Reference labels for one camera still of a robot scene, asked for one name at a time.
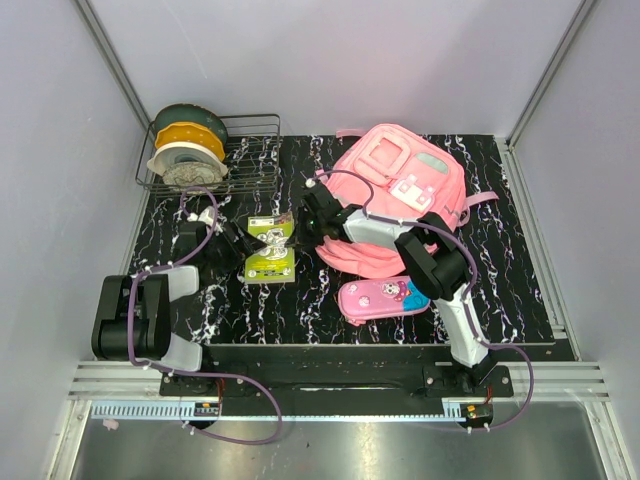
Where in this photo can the yellow plate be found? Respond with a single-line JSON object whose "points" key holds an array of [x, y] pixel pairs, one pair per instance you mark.
{"points": [[192, 133]]}

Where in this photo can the dark green plate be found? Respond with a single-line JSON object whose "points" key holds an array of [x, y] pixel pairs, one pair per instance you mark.
{"points": [[184, 113]]}

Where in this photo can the green book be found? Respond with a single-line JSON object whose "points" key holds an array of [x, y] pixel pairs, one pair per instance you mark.
{"points": [[274, 263]]}

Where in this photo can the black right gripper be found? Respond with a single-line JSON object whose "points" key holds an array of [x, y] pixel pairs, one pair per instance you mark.
{"points": [[299, 240]]}

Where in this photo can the pink student backpack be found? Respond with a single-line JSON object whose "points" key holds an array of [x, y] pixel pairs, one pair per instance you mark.
{"points": [[400, 174]]}

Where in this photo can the pink cat pencil case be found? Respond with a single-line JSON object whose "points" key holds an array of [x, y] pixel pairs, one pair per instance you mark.
{"points": [[370, 299]]}

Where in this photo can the white plate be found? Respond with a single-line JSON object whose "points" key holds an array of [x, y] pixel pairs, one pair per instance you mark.
{"points": [[180, 152]]}

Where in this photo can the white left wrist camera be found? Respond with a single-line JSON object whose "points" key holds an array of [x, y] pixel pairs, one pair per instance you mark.
{"points": [[208, 216]]}

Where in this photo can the wire dish rack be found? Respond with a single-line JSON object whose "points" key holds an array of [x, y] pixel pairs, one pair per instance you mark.
{"points": [[238, 154]]}

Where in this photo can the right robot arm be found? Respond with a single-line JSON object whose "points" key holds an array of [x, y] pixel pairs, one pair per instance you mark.
{"points": [[436, 261]]}

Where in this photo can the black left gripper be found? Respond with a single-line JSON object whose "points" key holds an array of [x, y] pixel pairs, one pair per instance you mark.
{"points": [[246, 245]]}

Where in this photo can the speckled grey plate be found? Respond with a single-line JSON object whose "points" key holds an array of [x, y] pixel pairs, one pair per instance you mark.
{"points": [[183, 176]]}

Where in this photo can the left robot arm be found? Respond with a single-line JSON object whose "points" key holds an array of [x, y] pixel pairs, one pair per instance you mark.
{"points": [[133, 317]]}

